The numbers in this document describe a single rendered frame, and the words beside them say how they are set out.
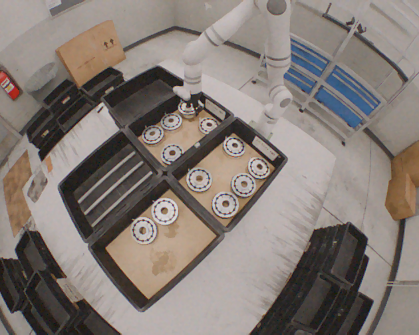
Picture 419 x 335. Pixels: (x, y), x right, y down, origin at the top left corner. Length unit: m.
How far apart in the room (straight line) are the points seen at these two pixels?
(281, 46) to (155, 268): 0.87
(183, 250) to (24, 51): 3.15
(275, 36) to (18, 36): 3.06
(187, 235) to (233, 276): 0.31
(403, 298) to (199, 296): 2.80
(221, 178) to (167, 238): 0.32
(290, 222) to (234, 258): 0.34
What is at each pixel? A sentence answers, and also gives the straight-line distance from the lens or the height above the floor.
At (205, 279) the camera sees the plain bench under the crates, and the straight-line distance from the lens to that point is 0.80.
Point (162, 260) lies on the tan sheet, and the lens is 0.66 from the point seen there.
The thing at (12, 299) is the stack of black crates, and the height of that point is 0.50.
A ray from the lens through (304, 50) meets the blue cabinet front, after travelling 2.26.
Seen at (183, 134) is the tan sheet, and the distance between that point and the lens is 0.79.
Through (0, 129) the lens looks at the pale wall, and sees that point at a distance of 3.46.
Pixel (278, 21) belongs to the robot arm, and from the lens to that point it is 0.54.
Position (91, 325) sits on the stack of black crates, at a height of 0.27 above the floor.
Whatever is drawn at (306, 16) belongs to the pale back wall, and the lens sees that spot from 3.07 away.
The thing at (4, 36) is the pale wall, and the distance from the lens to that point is 3.15.
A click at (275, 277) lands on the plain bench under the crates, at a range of 0.88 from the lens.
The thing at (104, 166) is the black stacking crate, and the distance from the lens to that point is 0.82.
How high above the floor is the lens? 1.47
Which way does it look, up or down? 65 degrees down
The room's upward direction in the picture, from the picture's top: 11 degrees clockwise
